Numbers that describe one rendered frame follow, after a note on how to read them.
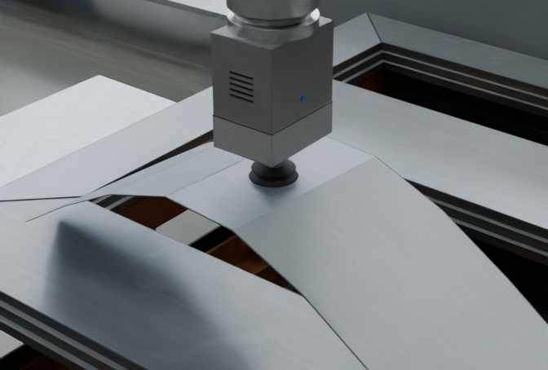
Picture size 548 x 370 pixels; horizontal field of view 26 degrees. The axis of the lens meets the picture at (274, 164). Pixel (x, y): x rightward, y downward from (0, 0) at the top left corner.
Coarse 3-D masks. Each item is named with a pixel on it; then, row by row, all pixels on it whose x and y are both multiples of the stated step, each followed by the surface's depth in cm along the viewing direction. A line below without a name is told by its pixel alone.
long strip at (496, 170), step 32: (352, 96) 158; (384, 96) 158; (352, 128) 150; (384, 128) 150; (416, 128) 150; (448, 128) 150; (480, 128) 150; (384, 160) 142; (416, 160) 142; (448, 160) 142; (480, 160) 142; (512, 160) 142; (544, 160) 142; (448, 192) 135; (480, 192) 135; (512, 192) 135; (544, 192) 135; (544, 224) 128
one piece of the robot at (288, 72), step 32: (224, 32) 95; (256, 32) 93; (288, 32) 93; (320, 32) 97; (224, 64) 96; (256, 64) 93; (288, 64) 94; (320, 64) 98; (224, 96) 97; (256, 96) 95; (288, 96) 96; (320, 96) 99; (224, 128) 98; (256, 128) 96; (288, 128) 97; (320, 128) 101; (256, 160) 97
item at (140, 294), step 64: (384, 64) 175; (448, 64) 169; (0, 256) 123; (64, 256) 123; (128, 256) 123; (192, 256) 123; (0, 320) 117; (64, 320) 113; (128, 320) 113; (192, 320) 113; (256, 320) 113; (320, 320) 113
